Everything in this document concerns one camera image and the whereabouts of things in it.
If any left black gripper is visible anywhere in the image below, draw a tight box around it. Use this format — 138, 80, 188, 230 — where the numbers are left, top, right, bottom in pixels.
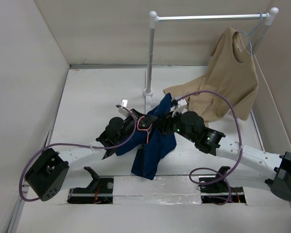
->
115, 109, 157, 144

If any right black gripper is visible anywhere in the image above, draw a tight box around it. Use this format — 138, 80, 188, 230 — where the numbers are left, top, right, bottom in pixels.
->
153, 107, 196, 143

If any pink wire hanger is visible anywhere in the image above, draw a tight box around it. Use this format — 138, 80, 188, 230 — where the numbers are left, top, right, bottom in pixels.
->
137, 116, 152, 144

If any blue t shirt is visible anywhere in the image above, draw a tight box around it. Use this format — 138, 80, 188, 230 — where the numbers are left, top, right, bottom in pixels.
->
115, 93, 178, 180

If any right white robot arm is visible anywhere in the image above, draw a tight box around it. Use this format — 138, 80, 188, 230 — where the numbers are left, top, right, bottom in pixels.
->
155, 111, 291, 201

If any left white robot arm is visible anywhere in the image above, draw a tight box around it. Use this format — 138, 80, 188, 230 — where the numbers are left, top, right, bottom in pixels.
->
19, 107, 158, 201

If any beige t shirt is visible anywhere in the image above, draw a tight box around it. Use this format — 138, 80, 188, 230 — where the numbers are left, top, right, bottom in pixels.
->
164, 27, 259, 122

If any white metal clothes rack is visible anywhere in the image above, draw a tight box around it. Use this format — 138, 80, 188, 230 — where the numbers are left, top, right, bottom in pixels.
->
143, 7, 279, 112

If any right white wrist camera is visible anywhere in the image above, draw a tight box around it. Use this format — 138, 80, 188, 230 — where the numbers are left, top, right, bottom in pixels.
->
172, 97, 187, 117

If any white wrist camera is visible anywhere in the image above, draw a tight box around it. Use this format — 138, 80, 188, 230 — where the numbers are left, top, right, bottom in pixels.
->
172, 97, 187, 117
116, 99, 129, 117

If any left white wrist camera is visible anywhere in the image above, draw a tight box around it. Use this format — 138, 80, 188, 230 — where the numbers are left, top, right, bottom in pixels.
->
116, 99, 129, 117

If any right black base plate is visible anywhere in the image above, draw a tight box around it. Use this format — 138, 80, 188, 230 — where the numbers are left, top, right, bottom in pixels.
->
197, 180, 246, 204

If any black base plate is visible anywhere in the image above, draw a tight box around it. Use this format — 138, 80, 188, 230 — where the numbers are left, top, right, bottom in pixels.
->
197, 180, 246, 204
67, 177, 114, 204

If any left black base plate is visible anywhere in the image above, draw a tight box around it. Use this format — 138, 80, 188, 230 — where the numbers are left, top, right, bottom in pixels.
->
67, 177, 114, 204

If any blue wire hanger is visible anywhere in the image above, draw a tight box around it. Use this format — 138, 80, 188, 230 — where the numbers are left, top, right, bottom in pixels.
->
237, 12, 264, 57

